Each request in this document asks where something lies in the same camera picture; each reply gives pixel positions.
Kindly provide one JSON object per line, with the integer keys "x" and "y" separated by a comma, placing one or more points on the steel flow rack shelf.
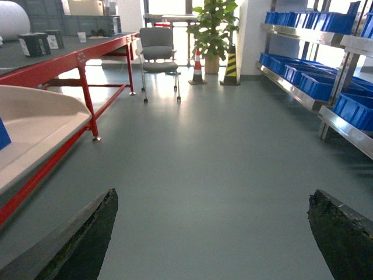
{"x": 322, "y": 78}

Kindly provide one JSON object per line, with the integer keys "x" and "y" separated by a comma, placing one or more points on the potted green plant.
{"x": 213, "y": 31}

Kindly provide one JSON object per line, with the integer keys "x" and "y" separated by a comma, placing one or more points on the white paper cup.
{"x": 82, "y": 37}

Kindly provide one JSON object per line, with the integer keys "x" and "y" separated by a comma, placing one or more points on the beige plastic dustpan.
{"x": 38, "y": 122}

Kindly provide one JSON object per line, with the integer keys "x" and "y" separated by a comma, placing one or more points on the red white traffic cone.
{"x": 197, "y": 78}

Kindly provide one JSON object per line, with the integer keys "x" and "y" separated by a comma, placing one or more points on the red metal table frame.
{"x": 65, "y": 75}

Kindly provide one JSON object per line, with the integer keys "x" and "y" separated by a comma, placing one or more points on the black white box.
{"x": 34, "y": 44}
{"x": 55, "y": 40}

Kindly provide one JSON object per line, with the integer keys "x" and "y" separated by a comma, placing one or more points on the grey office chair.
{"x": 157, "y": 55}

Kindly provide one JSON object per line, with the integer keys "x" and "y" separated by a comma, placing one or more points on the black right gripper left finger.
{"x": 74, "y": 250}

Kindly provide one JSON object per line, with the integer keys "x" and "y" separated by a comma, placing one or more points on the blue plastic part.
{"x": 5, "y": 139}

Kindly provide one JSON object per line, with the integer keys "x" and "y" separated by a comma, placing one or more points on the yellow black traffic cone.
{"x": 230, "y": 76}

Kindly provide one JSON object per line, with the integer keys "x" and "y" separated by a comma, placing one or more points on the dark green table mat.
{"x": 13, "y": 52}

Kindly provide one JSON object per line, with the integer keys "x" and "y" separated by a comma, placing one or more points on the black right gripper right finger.
{"x": 343, "y": 236}

